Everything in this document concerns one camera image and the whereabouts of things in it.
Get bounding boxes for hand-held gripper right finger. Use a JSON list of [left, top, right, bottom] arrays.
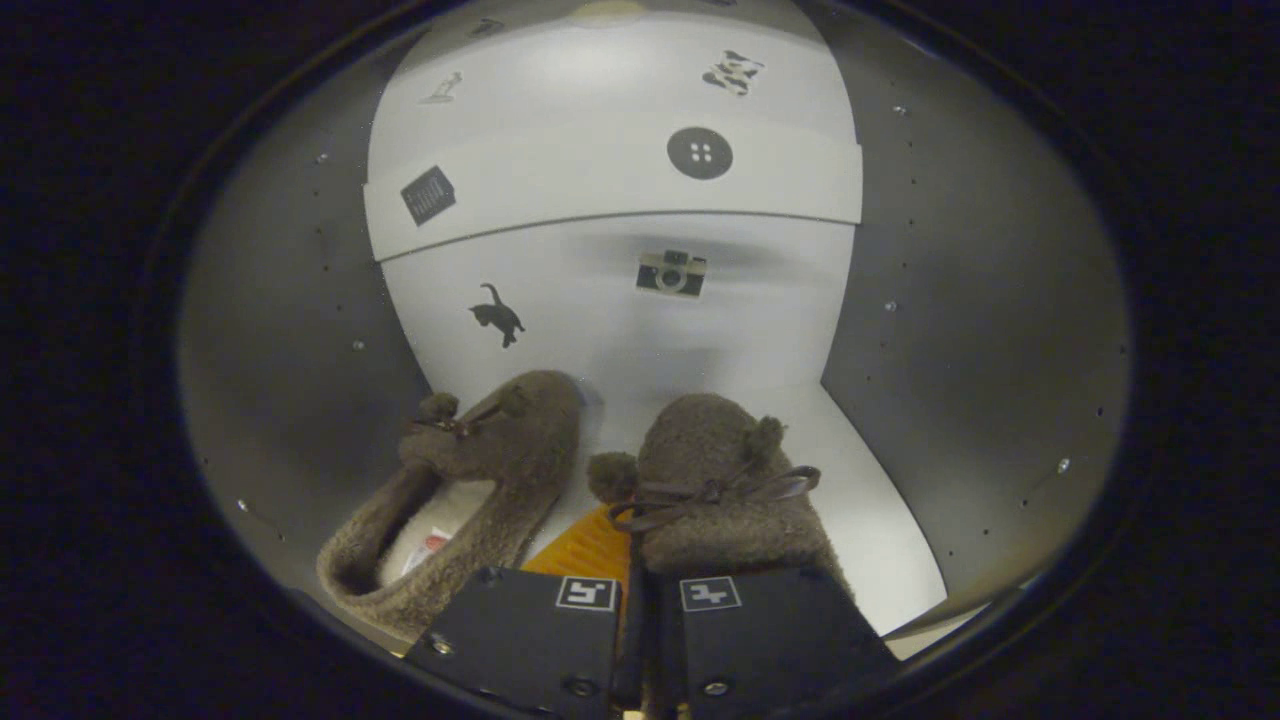
[[640, 568, 901, 719]]

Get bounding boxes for grey shoe cabinet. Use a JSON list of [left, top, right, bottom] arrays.
[[180, 0, 1133, 661]]

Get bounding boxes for brown fuzzy slipper shoe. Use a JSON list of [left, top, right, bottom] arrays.
[[317, 370, 585, 641], [587, 393, 851, 601]]

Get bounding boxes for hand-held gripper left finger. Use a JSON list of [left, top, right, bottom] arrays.
[[405, 503, 641, 719]]

